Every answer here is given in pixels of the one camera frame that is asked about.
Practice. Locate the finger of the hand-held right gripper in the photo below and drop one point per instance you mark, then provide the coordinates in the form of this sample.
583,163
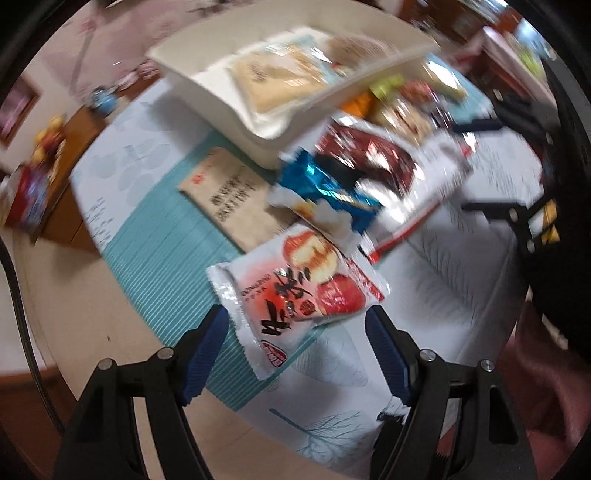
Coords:
494,211
485,125

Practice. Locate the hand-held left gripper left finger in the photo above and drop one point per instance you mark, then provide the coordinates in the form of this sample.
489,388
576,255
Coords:
203,355

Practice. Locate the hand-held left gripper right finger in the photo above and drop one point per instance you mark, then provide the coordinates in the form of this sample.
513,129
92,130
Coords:
388,360

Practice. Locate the red and white snack packet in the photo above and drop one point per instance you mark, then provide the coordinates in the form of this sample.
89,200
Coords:
286,295

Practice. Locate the blue snack packet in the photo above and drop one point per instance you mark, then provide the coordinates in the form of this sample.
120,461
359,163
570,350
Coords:
318,184

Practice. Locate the white plastic bin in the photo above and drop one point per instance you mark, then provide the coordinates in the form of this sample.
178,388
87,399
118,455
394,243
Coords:
217,106

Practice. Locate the green snack packet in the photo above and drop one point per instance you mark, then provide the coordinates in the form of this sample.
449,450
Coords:
385,85

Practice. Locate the teal and white tablecloth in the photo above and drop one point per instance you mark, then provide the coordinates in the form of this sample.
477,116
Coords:
152,258

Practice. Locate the dark wooden furniture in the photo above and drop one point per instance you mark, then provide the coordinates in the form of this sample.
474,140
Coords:
461,18

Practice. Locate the clear red date bag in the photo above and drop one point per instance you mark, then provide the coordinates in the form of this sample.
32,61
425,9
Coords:
369,152

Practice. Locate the orange snack packet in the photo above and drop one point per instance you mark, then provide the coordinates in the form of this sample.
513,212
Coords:
360,104

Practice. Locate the maroon cloth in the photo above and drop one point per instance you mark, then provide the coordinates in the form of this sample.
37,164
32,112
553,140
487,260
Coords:
554,392

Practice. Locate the brown paper packet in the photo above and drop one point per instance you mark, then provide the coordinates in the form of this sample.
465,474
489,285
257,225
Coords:
226,198

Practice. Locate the beige cracker packet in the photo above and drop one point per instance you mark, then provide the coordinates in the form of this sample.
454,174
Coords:
272,78

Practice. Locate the wooden cabinet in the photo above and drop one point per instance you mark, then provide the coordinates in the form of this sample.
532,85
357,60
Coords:
78,134

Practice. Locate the pile of fruit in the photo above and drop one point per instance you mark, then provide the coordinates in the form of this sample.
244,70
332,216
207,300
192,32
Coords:
48,138

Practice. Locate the blue teapot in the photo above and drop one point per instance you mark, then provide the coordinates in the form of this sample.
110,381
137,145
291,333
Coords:
102,99

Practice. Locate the framed wall picture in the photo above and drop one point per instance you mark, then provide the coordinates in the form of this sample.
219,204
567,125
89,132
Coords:
16,108

